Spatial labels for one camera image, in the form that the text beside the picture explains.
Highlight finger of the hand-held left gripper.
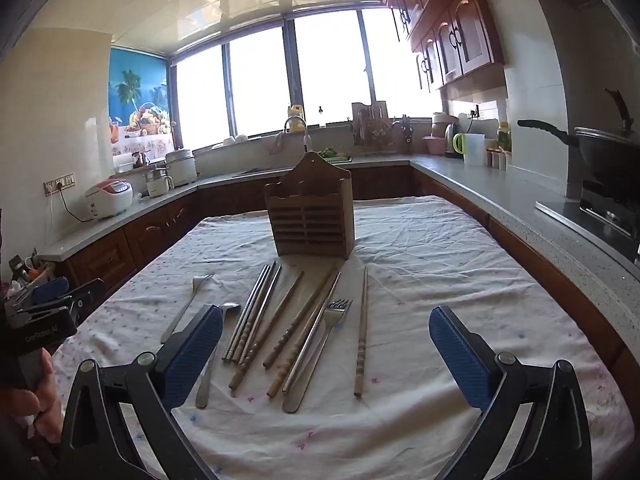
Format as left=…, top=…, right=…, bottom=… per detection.
left=65, top=278, right=107, bottom=325
left=20, top=276, right=71, bottom=307

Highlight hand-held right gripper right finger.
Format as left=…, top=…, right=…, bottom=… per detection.
left=428, top=305, right=593, bottom=480

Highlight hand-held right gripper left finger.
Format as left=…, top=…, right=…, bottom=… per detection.
left=59, top=304, right=224, bottom=480

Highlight steel spoon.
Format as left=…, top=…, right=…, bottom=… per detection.
left=195, top=301, right=242, bottom=409

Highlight small steel fork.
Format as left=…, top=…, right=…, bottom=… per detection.
left=160, top=273, right=216, bottom=345

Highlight wooden chopstick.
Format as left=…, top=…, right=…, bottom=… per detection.
left=353, top=266, right=369, bottom=398
left=262, top=263, right=338, bottom=370
left=229, top=270, right=306, bottom=391
left=266, top=280, right=337, bottom=399

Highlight large steel fork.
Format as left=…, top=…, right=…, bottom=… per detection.
left=282, top=299, right=353, bottom=414

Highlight wooden utensil holder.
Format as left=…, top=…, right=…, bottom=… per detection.
left=264, top=151, right=356, bottom=260

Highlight person's left hand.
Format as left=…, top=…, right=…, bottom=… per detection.
left=0, top=347, right=66, bottom=445

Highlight white floral tablecloth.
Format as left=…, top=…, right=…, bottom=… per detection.
left=50, top=195, right=636, bottom=480

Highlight white red rice cooker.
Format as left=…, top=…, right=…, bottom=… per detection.
left=84, top=178, right=135, bottom=221

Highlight small white electric pot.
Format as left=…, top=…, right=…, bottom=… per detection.
left=145, top=167, right=175, bottom=198

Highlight grey kitchen countertop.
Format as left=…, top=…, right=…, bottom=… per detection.
left=36, top=154, right=640, bottom=331

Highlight black gas stove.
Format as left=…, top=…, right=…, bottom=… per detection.
left=536, top=180, right=640, bottom=257

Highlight steel electric kettle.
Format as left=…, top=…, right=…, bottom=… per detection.
left=444, top=122, right=464, bottom=159

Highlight knife and scissors holder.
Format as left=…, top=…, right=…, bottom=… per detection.
left=397, top=115, right=416, bottom=154

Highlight beige lidded pot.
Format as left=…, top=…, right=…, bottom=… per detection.
left=432, top=112, right=458, bottom=138

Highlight green drain basket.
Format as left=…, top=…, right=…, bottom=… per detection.
left=317, top=147, right=354, bottom=164

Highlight dish rack with cutting board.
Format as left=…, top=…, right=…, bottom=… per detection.
left=351, top=101, right=397, bottom=154

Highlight black wok with lid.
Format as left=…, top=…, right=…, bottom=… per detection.
left=517, top=88, right=640, bottom=190

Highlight steel kitchen faucet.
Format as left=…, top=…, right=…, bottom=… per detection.
left=283, top=115, right=309, bottom=154

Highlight large kitchen window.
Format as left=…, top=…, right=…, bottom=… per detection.
left=169, top=7, right=444, bottom=152

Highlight wooden upper cabinets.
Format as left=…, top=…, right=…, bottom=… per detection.
left=382, top=0, right=506, bottom=93

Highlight black power cable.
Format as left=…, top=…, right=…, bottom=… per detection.
left=50, top=191, right=97, bottom=224

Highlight wall power outlet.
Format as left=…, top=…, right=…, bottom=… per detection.
left=43, top=173, right=76, bottom=196

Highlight palm tree wall poster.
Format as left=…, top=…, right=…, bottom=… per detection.
left=109, top=47, right=173, bottom=157

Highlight white pitcher green handle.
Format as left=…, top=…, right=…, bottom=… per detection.
left=452, top=132, right=486, bottom=167

